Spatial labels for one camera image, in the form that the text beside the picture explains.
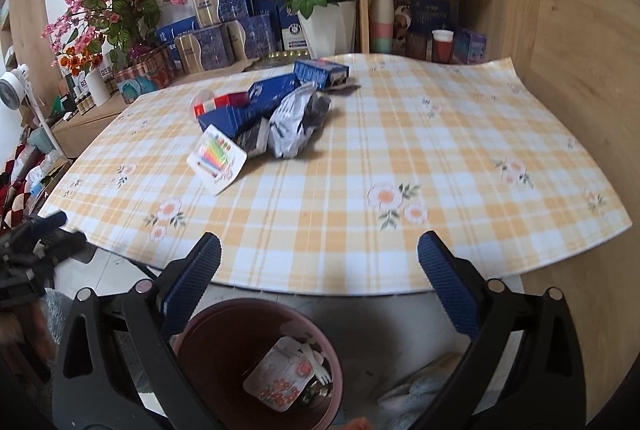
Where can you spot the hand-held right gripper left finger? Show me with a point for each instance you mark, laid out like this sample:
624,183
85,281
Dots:
192,280

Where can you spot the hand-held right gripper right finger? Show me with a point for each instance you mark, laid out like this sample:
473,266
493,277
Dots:
447,280

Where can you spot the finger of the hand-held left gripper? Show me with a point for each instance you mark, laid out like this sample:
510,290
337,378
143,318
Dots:
45,224
62,244

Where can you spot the brown plastic bin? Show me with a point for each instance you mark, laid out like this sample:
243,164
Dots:
210,360

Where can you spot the colourful candle pack card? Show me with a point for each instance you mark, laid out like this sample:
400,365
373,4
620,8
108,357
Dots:
217,158

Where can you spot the white paper plate red print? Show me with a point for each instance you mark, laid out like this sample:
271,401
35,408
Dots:
275,375

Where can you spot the white plastic fork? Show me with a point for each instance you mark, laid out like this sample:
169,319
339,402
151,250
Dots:
316,362

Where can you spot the dark printed wrapper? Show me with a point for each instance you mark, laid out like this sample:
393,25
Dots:
252,138

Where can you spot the red and white small box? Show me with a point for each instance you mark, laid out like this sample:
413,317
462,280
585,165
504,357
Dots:
222,103

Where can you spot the long dark blue box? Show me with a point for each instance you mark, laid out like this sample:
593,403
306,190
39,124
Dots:
250,108

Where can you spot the silver foil wrapper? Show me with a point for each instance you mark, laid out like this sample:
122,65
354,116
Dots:
292,125

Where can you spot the red white checkered blanket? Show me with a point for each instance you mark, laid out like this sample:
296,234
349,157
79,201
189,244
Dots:
17,182

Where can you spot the light blue towel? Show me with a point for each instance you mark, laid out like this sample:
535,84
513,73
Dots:
425,385

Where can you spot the low wooden cabinet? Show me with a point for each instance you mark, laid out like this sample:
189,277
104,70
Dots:
100,115

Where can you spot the row of small bottles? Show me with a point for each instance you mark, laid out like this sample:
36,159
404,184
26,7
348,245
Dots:
80,103

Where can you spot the yellow plaid floral tablecloth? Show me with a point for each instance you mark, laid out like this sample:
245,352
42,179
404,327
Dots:
400,160

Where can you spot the white standing fan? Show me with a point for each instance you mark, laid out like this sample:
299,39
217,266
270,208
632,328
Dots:
15,88

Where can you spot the white vase orange flowers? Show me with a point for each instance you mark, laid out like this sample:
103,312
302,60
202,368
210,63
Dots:
97,85

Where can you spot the scalloped flower basket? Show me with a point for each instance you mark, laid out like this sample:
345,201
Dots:
145,75

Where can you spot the small dark foil wrapper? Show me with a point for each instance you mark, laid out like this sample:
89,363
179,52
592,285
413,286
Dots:
345,84

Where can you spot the flat blue box white print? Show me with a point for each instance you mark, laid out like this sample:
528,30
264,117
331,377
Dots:
175,35

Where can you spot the blue and gold gift box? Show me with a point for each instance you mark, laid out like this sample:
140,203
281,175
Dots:
225,0
252,38
205,49

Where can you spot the red paper cup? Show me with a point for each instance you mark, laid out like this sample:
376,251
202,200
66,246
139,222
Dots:
442,48

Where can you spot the small blue carton box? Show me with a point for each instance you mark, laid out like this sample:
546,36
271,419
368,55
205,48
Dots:
471,46

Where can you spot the brown cup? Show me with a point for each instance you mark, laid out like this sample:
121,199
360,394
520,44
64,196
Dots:
419,46

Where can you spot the gold metal tray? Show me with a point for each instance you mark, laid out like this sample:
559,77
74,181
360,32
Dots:
285,55

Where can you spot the blue milk carton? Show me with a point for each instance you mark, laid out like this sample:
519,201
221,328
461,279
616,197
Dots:
320,73

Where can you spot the stack of pastel cups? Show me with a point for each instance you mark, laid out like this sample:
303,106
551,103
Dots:
382,20

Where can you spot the dark blue picture box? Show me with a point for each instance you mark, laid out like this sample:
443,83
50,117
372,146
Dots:
425,13

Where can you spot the dark blue upright box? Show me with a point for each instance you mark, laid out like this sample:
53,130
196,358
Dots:
265,3

